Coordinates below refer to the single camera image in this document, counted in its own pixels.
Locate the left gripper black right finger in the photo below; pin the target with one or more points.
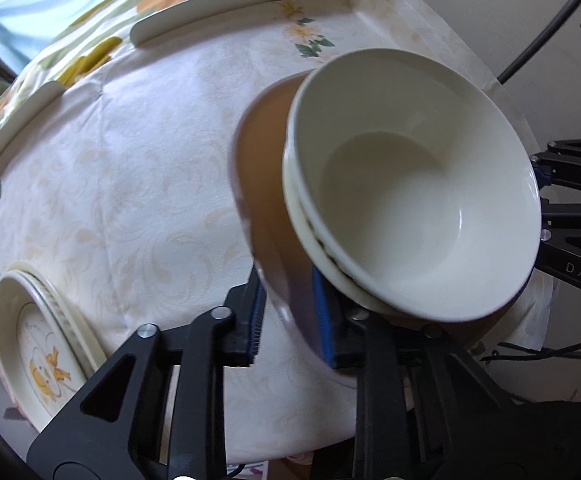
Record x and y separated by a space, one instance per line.
421 398

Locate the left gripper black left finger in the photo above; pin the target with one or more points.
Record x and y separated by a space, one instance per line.
155 409

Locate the cream round bowl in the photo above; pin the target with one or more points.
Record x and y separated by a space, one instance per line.
415 183

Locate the pink square bowl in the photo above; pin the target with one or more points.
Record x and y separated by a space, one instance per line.
282 263

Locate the cartoon printed plate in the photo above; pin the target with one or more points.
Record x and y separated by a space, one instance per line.
47 349

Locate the floral white tablecloth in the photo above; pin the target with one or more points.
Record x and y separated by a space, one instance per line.
119 191

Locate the grey tray edge left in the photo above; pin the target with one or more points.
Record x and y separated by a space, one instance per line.
28 110

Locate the floral green striped duvet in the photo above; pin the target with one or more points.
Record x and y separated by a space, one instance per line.
94 39

